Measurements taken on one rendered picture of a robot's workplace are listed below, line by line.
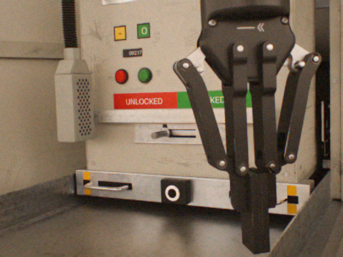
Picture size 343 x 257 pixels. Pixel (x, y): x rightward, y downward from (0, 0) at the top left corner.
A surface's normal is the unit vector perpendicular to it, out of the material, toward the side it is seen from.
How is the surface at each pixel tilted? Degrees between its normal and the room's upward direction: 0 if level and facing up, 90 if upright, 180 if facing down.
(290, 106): 78
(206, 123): 90
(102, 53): 90
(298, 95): 90
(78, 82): 90
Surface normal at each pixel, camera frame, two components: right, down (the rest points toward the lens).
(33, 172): 0.67, 0.04
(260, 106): -0.98, 0.07
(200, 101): 0.18, 0.07
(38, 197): 0.89, 0.00
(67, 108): -0.45, 0.09
